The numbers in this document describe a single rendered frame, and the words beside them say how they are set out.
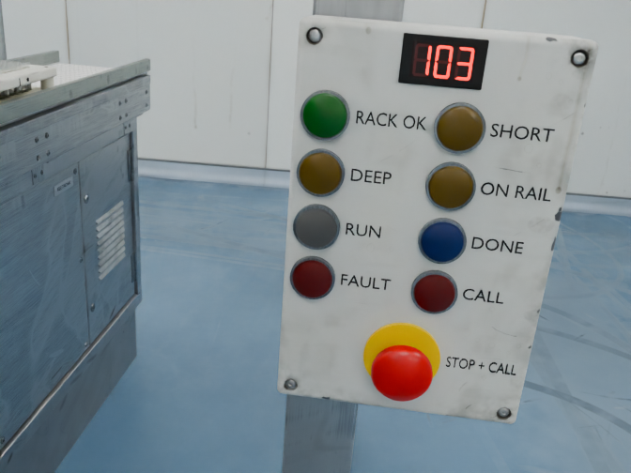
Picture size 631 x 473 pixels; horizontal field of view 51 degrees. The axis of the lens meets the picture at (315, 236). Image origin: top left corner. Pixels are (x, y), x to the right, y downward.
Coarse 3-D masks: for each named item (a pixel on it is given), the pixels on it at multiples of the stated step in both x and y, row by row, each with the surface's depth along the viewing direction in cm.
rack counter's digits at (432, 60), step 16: (416, 48) 38; (432, 48) 38; (448, 48) 37; (464, 48) 37; (416, 64) 38; (432, 64) 38; (448, 64) 38; (464, 64) 38; (448, 80) 38; (464, 80) 38
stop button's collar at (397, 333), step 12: (396, 324) 44; (408, 324) 44; (372, 336) 45; (384, 336) 45; (396, 336) 44; (408, 336) 44; (420, 336) 44; (372, 348) 45; (384, 348) 45; (420, 348) 45; (432, 348) 44; (372, 360) 45; (432, 360) 45; (492, 372) 45
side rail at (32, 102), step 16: (128, 64) 174; (144, 64) 183; (80, 80) 147; (96, 80) 154; (112, 80) 163; (32, 96) 127; (48, 96) 133; (64, 96) 140; (0, 112) 117; (16, 112) 122; (32, 112) 128
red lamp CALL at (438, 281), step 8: (424, 280) 42; (432, 280) 42; (440, 280) 42; (448, 280) 42; (416, 288) 43; (424, 288) 42; (432, 288) 42; (440, 288) 42; (448, 288) 42; (416, 296) 43; (424, 296) 43; (432, 296) 42; (440, 296) 42; (448, 296) 42; (424, 304) 43; (432, 304) 43; (440, 304) 43; (448, 304) 43; (432, 312) 43
